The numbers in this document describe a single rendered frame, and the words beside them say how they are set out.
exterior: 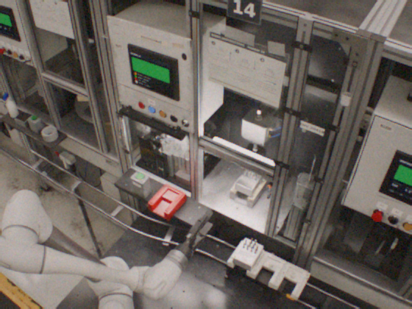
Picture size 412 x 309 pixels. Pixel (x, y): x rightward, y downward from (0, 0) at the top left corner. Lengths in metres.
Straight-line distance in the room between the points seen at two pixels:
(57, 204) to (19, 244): 2.03
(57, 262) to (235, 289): 0.98
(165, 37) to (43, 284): 2.06
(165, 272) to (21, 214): 0.57
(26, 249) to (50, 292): 1.61
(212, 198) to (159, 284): 0.71
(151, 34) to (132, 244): 1.16
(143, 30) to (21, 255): 0.94
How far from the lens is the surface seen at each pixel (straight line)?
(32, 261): 1.46
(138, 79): 1.78
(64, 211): 3.41
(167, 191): 2.13
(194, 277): 2.15
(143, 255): 2.24
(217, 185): 2.20
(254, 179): 2.08
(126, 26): 1.71
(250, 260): 1.92
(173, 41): 1.58
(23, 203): 1.55
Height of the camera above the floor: 2.57
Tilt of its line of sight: 44 degrees down
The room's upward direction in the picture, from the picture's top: 1 degrees clockwise
